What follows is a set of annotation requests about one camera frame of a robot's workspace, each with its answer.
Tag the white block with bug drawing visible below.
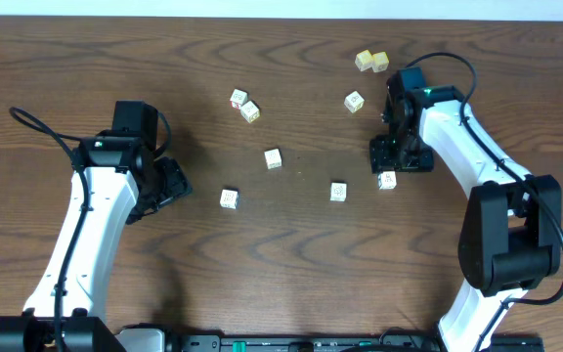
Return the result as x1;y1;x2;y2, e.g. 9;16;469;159
377;171;397;190

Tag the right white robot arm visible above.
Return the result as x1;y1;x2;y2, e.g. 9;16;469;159
369;83;563;351

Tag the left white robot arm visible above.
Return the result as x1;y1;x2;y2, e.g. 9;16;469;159
0;136;192;351

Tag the cream block near top centre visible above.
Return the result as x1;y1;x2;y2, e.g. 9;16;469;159
344;91;365;113

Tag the yellow block right of pair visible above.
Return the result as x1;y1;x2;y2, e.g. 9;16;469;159
371;52;390;73

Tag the yellow block of pair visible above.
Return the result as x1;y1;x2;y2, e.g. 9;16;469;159
355;50;373;71
371;52;390;73

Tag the yellow block left of pair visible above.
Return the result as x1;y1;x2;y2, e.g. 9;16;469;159
355;50;373;71

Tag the white block with yellow side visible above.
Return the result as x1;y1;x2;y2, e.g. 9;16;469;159
240;101;261;123

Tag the white block with red side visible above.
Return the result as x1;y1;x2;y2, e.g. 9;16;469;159
230;89;248;110

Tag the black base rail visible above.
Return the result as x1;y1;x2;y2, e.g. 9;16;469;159
114;324;545;352

